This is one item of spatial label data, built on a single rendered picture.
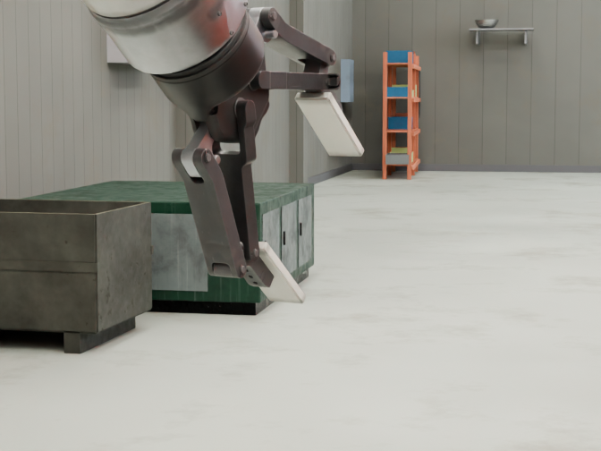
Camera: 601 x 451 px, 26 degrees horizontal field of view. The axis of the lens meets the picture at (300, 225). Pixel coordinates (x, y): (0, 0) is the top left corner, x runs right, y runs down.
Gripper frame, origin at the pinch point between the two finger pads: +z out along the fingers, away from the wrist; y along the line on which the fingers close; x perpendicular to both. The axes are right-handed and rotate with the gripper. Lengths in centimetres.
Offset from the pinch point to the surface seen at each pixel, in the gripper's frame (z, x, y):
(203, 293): 475, 391, 265
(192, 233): 450, 396, 290
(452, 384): 412, 189, 195
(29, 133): 436, 550, 351
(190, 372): 381, 303, 168
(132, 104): 580, 625, 497
